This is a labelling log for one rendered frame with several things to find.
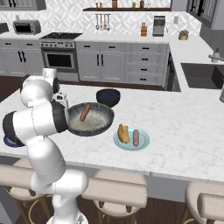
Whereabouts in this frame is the silver tap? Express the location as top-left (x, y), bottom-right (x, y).
top-left (207, 53), bottom-right (224, 63)

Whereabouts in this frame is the potted plant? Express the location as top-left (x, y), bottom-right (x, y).
top-left (178, 29), bottom-right (190, 41)

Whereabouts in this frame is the grey base cupboard run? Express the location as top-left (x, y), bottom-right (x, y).
top-left (0, 38), bottom-right (45, 78)
top-left (74, 40), bottom-right (171, 88)

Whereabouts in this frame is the beige bar stool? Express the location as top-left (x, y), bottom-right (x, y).
top-left (0, 157), bottom-right (56, 224)
top-left (80, 168), bottom-right (149, 224)
top-left (179, 180), bottom-right (224, 224)

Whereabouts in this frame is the dark grey appliance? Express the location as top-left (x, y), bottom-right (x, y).
top-left (0, 22), bottom-right (10, 35)

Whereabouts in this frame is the silver toaster oven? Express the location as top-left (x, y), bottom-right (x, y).
top-left (12, 19), bottom-right (42, 36)

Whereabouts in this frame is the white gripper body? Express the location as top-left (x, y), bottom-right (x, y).
top-left (59, 99), bottom-right (71, 117)

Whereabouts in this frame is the hanging wooden spatula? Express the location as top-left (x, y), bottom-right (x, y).
top-left (102, 14), bottom-right (109, 32)

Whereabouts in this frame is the golden hot dog bun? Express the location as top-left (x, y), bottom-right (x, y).
top-left (116, 122), bottom-right (131, 144)

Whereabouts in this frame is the grey wall cupboard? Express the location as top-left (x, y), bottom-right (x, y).
top-left (0, 0), bottom-right (47, 11)

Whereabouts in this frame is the light blue plate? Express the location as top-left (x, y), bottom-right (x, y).
top-left (112, 127), bottom-right (151, 152)

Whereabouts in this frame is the large grey bowl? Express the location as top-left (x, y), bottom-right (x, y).
top-left (66, 101), bottom-right (116, 137)

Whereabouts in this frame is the dark glass wall cupboard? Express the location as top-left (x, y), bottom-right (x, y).
top-left (185, 0), bottom-right (224, 31)

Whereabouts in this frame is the steel range with oven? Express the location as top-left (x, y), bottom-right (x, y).
top-left (39, 31), bottom-right (83, 83)

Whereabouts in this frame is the wooden knife block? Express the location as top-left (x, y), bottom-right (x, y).
top-left (140, 22), bottom-right (149, 38)

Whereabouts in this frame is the grey coffee machine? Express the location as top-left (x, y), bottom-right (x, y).
top-left (152, 15), bottom-right (167, 39)

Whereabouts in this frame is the dark dishwasher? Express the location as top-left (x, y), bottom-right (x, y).
top-left (164, 52), bottom-right (182, 93)

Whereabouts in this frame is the dark blue bowl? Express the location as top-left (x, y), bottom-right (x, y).
top-left (95, 88), bottom-right (122, 109)

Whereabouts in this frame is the brown sausage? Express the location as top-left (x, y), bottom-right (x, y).
top-left (79, 103), bottom-right (92, 123)
top-left (132, 129), bottom-right (140, 148)

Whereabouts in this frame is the dark wooden wall shelf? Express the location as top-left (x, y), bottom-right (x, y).
top-left (82, 7), bottom-right (172, 13)

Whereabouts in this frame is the dark sink basin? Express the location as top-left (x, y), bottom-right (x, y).
top-left (180, 61), bottom-right (224, 90)

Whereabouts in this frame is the dark blue plate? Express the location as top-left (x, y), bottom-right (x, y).
top-left (3, 134), bottom-right (26, 149)

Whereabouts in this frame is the hanging metal spoon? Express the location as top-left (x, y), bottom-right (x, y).
top-left (95, 14), bottom-right (101, 31)

